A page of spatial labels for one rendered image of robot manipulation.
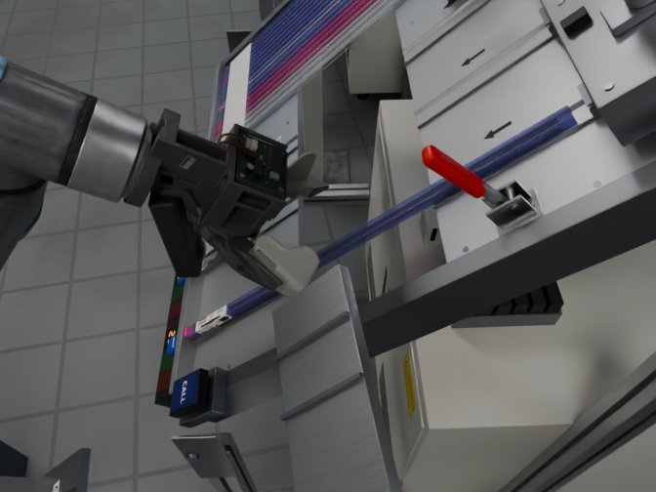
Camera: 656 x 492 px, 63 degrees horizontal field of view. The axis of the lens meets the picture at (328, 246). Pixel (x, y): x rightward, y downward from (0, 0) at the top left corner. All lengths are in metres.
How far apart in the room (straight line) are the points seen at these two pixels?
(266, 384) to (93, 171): 0.29
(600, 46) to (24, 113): 0.40
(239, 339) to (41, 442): 1.00
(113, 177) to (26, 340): 1.31
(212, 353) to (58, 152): 0.33
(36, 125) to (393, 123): 0.81
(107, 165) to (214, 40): 2.15
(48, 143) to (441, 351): 0.60
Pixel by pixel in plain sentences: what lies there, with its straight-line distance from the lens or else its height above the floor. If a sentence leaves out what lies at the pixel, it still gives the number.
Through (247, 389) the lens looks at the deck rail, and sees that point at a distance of 0.61.
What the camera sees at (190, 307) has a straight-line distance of 0.74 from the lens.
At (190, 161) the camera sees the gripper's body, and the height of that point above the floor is 1.05.
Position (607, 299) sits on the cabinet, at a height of 0.62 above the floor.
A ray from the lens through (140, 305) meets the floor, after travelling 1.66.
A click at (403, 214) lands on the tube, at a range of 0.51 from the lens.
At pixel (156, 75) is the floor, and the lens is 2.42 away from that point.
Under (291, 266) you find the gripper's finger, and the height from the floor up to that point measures 0.96.
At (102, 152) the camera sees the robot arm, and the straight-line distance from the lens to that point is 0.44.
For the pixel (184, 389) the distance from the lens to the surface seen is 0.61.
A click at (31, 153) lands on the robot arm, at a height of 1.08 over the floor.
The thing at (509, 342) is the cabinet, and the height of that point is 0.62.
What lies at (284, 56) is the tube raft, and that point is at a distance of 0.91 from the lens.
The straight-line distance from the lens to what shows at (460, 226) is 0.47.
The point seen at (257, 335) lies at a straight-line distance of 0.62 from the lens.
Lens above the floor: 1.35
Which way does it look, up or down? 53 degrees down
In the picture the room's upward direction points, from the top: straight up
